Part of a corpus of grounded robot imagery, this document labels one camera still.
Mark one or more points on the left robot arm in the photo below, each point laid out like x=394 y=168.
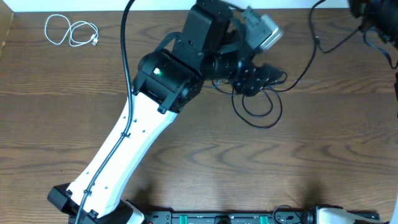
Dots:
x=214 y=45

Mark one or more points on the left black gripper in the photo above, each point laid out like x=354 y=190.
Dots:
x=255 y=79

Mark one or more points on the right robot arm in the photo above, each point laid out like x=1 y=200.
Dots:
x=379 y=16

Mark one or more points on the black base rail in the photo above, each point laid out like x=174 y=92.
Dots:
x=167 y=217

